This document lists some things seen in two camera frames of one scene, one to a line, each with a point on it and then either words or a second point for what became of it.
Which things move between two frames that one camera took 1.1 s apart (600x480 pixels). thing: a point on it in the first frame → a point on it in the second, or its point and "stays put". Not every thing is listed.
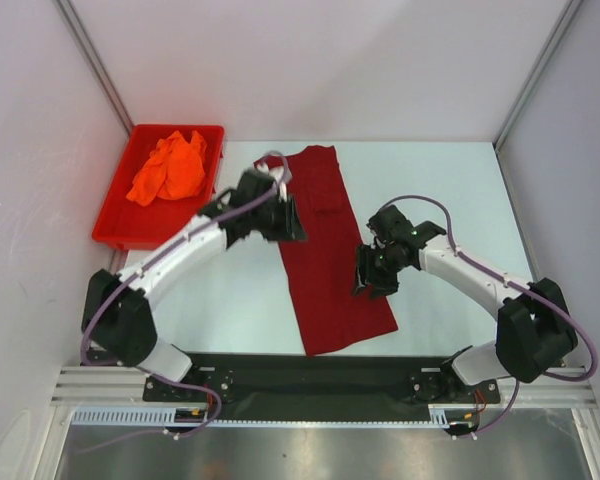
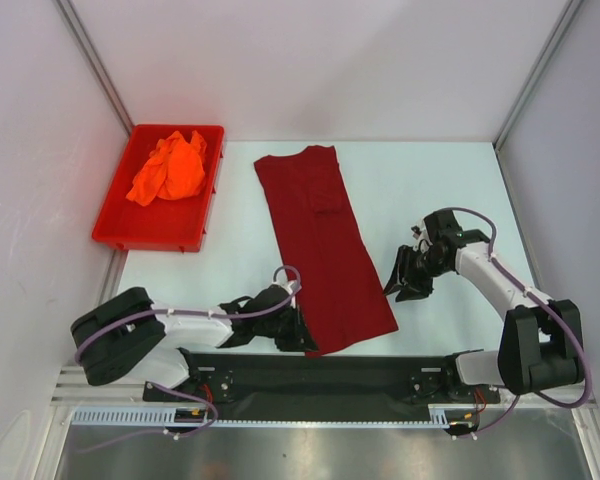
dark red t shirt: (323, 267) stays put
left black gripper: (290, 228) → (298, 339)
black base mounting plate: (258, 387) stays put
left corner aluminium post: (77, 30) stays put
